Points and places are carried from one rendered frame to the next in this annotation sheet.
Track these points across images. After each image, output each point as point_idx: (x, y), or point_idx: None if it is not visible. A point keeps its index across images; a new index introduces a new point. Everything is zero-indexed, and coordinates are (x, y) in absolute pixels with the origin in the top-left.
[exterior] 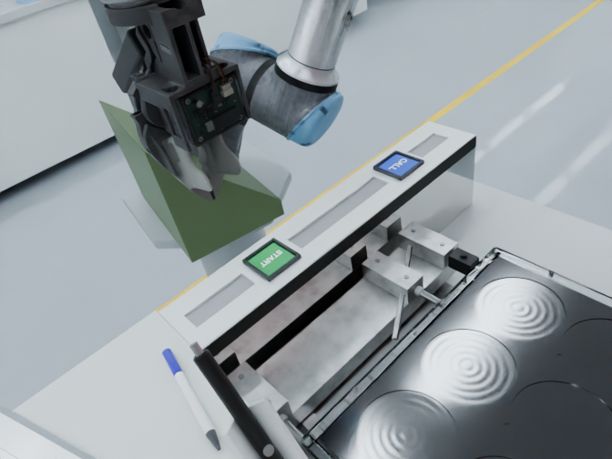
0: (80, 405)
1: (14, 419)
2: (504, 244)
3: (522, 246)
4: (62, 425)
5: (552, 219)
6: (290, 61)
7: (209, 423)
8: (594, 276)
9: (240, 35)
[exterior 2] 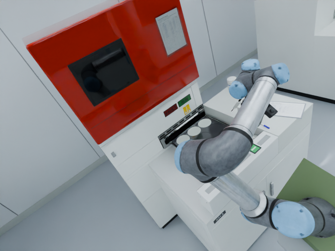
0: (281, 120)
1: (294, 117)
2: (198, 187)
3: (194, 186)
4: (283, 118)
5: (183, 195)
6: (257, 191)
7: None
8: (183, 176)
9: (286, 203)
